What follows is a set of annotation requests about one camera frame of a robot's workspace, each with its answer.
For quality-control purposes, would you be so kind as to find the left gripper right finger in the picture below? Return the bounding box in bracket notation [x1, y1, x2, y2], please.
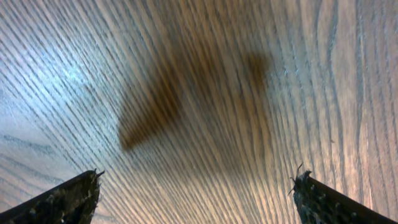
[289, 169, 397, 224]

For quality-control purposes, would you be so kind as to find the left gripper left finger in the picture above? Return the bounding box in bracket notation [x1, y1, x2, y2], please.
[1, 170, 103, 224]

